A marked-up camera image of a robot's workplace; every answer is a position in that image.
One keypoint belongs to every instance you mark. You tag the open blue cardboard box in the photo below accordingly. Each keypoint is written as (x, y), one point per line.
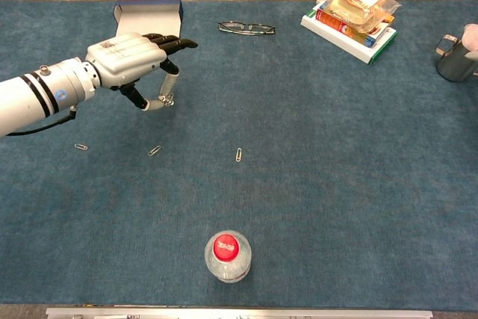
(149, 22)

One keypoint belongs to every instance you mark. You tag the metal pitcher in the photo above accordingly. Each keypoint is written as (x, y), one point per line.
(457, 65)

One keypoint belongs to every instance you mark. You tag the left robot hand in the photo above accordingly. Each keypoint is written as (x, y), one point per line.
(127, 59)

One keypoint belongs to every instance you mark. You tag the aluminium rail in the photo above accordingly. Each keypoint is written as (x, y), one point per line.
(261, 313)

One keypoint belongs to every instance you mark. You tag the folded eyeglasses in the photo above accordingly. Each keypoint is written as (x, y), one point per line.
(246, 31)

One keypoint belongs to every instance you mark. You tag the white and green book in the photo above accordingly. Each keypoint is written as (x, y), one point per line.
(351, 48)

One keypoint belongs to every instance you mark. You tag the paperclip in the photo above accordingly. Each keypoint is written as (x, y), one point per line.
(238, 154)
(154, 151)
(80, 146)
(171, 99)

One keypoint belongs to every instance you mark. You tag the blue felt table mat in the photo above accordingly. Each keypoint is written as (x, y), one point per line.
(298, 128)

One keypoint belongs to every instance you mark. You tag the orange printed box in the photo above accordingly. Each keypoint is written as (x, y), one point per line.
(343, 29)

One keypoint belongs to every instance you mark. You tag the red capped water bottle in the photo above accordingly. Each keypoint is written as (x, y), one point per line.
(228, 251)

